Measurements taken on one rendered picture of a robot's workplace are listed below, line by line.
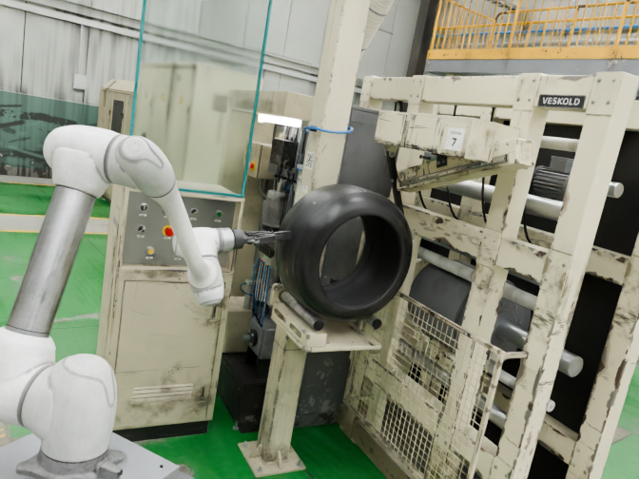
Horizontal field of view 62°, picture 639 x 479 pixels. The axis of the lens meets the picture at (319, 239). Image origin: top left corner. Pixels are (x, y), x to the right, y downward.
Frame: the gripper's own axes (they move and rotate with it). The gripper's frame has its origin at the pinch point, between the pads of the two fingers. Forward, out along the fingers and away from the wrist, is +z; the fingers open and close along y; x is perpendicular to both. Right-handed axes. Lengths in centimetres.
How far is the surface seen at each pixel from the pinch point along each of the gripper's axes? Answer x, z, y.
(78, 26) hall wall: -148, -8, 898
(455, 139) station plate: -40, 55, -29
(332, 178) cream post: -17.3, 34.8, 25.9
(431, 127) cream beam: -43, 55, -14
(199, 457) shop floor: 121, -23, 40
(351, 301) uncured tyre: 35, 38, 7
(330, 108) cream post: -47, 32, 26
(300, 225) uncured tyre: -4.2, 6.1, -2.8
